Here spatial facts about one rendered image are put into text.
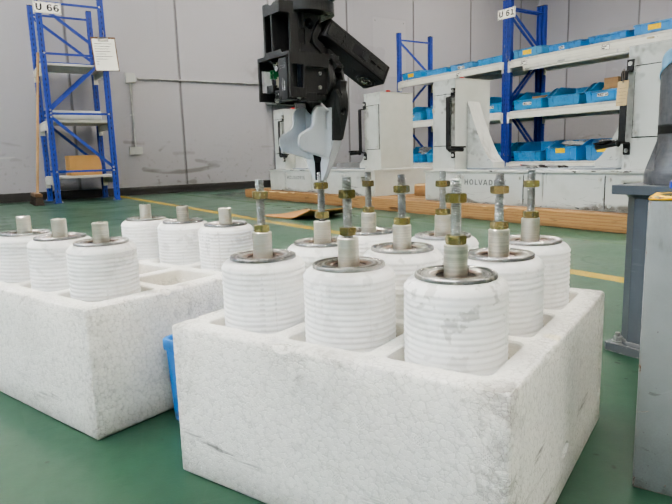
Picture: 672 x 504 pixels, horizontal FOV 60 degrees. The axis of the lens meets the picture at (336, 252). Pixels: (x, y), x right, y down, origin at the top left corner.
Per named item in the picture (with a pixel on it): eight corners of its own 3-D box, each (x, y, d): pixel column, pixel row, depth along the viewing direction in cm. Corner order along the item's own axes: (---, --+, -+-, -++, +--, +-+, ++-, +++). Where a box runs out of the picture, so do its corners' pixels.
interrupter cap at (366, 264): (399, 270, 58) (398, 263, 58) (330, 279, 55) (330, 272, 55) (364, 259, 65) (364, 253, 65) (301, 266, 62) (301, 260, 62)
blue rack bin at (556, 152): (572, 159, 620) (573, 140, 617) (605, 159, 589) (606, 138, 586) (542, 161, 593) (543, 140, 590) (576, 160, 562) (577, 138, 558)
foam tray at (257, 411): (356, 367, 100) (354, 266, 97) (599, 419, 79) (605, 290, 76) (181, 470, 69) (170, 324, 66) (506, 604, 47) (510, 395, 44)
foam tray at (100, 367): (164, 324, 130) (158, 246, 128) (293, 356, 107) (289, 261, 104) (-25, 380, 100) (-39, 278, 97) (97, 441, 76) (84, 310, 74)
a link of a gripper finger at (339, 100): (315, 142, 74) (311, 72, 72) (326, 142, 75) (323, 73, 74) (338, 139, 70) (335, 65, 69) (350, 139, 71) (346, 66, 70)
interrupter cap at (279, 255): (217, 265, 64) (217, 258, 64) (249, 253, 71) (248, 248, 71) (279, 267, 62) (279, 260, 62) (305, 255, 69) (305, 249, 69)
